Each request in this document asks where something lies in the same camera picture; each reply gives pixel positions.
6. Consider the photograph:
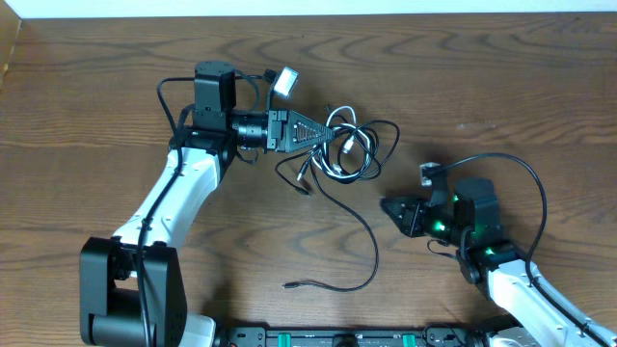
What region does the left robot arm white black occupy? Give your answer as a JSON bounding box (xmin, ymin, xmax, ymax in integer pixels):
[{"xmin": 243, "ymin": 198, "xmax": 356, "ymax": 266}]
[{"xmin": 79, "ymin": 61, "xmax": 334, "ymax": 346}]

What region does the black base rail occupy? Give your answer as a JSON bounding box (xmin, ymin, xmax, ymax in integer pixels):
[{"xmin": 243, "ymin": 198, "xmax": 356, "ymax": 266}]
[{"xmin": 213, "ymin": 326, "xmax": 486, "ymax": 347}]

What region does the white usb cable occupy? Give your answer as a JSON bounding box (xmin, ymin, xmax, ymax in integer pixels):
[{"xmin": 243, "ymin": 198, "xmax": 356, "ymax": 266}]
[{"xmin": 315, "ymin": 105, "xmax": 382, "ymax": 182}]

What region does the black usb cable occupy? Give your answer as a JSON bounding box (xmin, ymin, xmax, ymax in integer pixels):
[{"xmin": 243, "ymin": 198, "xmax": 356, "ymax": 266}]
[{"xmin": 282, "ymin": 158, "xmax": 381, "ymax": 293}]

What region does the thin black cable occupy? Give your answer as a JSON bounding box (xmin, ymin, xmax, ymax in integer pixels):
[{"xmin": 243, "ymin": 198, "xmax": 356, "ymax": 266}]
[{"xmin": 274, "ymin": 104, "xmax": 401, "ymax": 198}]

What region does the camera black cable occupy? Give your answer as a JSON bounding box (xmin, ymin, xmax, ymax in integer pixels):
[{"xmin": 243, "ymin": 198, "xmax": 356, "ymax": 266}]
[
  {"xmin": 428, "ymin": 152, "xmax": 617, "ymax": 338},
  {"xmin": 134, "ymin": 75, "xmax": 271, "ymax": 347}
]

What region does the left camera black cable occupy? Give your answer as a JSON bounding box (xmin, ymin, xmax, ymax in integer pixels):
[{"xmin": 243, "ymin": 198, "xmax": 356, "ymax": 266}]
[{"xmin": 134, "ymin": 75, "xmax": 271, "ymax": 347}]

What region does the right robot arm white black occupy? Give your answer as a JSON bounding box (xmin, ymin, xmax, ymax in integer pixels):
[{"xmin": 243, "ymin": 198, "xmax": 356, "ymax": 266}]
[{"xmin": 380, "ymin": 177, "xmax": 616, "ymax": 346}]

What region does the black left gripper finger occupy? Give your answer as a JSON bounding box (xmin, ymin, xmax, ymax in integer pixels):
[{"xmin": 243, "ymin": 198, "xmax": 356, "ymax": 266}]
[
  {"xmin": 287, "ymin": 133, "xmax": 335, "ymax": 152},
  {"xmin": 288, "ymin": 111, "xmax": 334, "ymax": 141}
]

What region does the right camera black cable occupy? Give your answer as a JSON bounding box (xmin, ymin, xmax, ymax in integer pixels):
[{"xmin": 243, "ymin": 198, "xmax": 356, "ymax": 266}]
[{"xmin": 428, "ymin": 152, "xmax": 617, "ymax": 338}]

